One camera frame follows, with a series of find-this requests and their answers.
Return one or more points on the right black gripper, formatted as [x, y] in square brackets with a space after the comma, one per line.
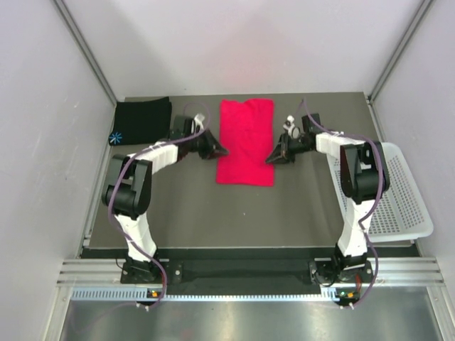
[281, 153]

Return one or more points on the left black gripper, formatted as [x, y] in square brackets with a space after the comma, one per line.
[212, 148]

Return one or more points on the red polo shirt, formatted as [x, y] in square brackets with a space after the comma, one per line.
[246, 131]

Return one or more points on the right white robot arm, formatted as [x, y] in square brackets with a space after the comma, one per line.
[364, 178]

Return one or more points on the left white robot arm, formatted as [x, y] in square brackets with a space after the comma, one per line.
[127, 190]

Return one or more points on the folded black t shirt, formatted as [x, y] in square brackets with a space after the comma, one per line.
[143, 122]

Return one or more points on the white plastic basket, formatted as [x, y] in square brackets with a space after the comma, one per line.
[401, 214]

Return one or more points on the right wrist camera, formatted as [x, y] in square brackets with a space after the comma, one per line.
[291, 128]

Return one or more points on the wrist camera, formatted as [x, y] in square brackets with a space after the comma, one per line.
[291, 128]
[198, 122]

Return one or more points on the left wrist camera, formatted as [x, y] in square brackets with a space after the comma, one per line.
[198, 122]

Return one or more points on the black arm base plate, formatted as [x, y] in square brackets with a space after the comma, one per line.
[180, 272]

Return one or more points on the slotted grey cable duct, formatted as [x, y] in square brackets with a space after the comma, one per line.
[149, 295]

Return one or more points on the aluminium front rail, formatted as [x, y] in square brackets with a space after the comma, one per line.
[405, 271]

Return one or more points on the left aluminium frame post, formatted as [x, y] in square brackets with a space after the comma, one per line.
[77, 35]

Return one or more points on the aluminium frame post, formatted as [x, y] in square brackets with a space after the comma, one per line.
[77, 35]
[417, 18]

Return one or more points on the right aluminium frame post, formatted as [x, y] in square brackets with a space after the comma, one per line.
[417, 18]

